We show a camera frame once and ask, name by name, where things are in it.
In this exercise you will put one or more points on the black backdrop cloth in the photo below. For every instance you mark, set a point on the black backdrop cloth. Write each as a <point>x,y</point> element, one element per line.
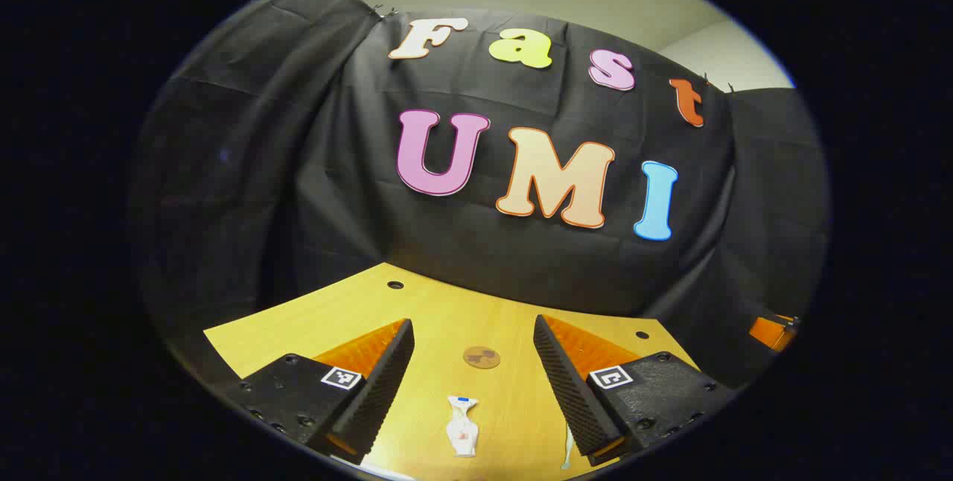
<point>313,190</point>

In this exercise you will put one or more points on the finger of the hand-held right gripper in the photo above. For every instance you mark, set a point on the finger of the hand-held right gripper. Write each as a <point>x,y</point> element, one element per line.
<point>770,332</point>

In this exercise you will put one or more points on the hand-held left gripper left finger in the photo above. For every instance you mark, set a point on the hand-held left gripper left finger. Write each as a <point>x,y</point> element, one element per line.
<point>383,384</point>

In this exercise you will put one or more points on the white toothpaste tube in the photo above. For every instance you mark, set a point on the white toothpaste tube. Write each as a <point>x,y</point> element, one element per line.
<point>462,432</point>

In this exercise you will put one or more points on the white toothbrush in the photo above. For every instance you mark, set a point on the white toothbrush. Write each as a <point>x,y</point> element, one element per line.
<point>567,450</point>

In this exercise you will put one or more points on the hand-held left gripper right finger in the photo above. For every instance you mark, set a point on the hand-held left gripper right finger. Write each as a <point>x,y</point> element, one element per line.
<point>567,384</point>

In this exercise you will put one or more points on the yellow wooden desktop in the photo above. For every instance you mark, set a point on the yellow wooden desktop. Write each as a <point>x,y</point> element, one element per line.
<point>461,317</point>

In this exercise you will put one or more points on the brown round coaster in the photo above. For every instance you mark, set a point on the brown round coaster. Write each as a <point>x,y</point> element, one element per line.
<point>482,357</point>

